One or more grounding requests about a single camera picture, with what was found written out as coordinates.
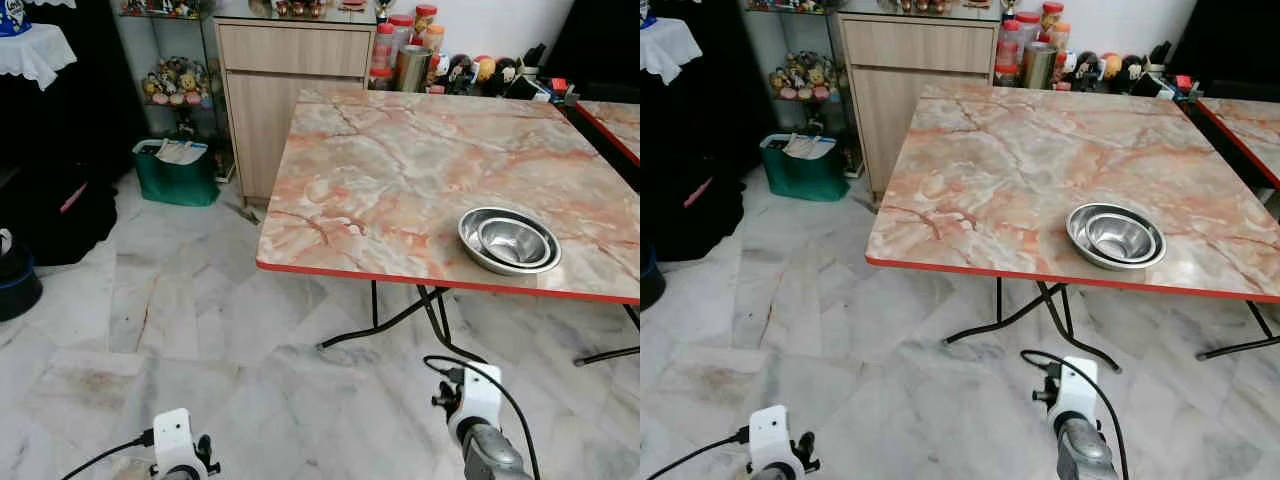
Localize black TV cabinet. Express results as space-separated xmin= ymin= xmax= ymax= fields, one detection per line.
xmin=1150 ymin=75 xmax=1280 ymax=101
xmin=520 ymin=78 xmax=641 ymax=105

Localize glass display shelf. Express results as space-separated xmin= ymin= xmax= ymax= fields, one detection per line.
xmin=115 ymin=0 xmax=237 ymax=183
xmin=745 ymin=0 xmax=863 ymax=178

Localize large steel bowl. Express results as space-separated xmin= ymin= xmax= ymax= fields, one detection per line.
xmin=1066 ymin=202 xmax=1167 ymax=271
xmin=458 ymin=206 xmax=563 ymax=276

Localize black bag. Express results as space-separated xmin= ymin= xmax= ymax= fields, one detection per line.
xmin=0 ymin=160 xmax=119 ymax=267
xmin=648 ymin=155 xmax=746 ymax=264

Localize black bin with blue ring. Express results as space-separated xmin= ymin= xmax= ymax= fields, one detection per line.
xmin=640 ymin=245 xmax=667 ymax=310
xmin=0 ymin=228 xmax=44 ymax=323

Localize white lace cloth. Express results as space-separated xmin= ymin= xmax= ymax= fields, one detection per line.
xmin=640 ymin=17 xmax=704 ymax=86
xmin=0 ymin=22 xmax=78 ymax=91

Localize light wooden cabinet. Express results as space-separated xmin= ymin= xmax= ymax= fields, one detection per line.
xmin=215 ymin=18 xmax=377 ymax=207
xmin=838 ymin=12 xmax=1002 ymax=202

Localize marble-top folding table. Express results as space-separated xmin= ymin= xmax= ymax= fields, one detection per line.
xmin=256 ymin=85 xmax=641 ymax=366
xmin=1192 ymin=96 xmax=1280 ymax=191
xmin=572 ymin=98 xmax=641 ymax=167
xmin=865 ymin=82 xmax=1280 ymax=374

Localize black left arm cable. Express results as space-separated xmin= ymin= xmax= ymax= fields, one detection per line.
xmin=647 ymin=426 xmax=753 ymax=480
xmin=60 ymin=429 xmax=157 ymax=480

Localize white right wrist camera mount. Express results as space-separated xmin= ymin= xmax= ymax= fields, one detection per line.
xmin=455 ymin=362 xmax=504 ymax=441
xmin=1056 ymin=356 xmax=1101 ymax=433

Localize green bag with papers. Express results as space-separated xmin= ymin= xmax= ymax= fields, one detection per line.
xmin=133 ymin=138 xmax=221 ymax=208
xmin=760 ymin=133 xmax=851 ymax=203

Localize steel canister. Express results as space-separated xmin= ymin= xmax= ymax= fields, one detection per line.
xmin=396 ymin=45 xmax=433 ymax=93
xmin=1022 ymin=41 xmax=1059 ymax=90

